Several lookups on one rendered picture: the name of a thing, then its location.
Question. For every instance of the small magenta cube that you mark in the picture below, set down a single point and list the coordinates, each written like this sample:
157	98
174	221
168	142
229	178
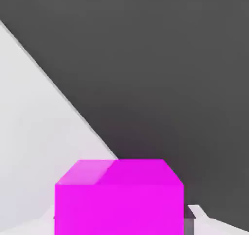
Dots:
119	204

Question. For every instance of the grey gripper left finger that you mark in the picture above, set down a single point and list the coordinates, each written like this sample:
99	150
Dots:
39	227

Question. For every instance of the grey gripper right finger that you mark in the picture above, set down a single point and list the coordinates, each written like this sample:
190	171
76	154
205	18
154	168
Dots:
204	226

